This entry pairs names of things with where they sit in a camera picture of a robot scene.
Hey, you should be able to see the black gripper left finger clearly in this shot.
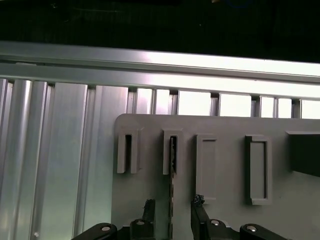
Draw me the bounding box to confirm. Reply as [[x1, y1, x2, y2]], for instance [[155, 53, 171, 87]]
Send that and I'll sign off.
[[72, 198, 156, 240]]

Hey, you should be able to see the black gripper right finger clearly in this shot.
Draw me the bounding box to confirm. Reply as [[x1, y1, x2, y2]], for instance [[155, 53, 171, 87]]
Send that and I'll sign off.
[[190, 193, 285, 240]]

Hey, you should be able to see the green RAM stick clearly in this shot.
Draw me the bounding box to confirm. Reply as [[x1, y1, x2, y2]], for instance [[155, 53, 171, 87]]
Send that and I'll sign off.
[[169, 136, 179, 240]]

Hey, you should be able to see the grey parts rack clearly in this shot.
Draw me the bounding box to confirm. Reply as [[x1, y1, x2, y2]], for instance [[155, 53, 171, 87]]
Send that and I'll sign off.
[[113, 112, 320, 240]]

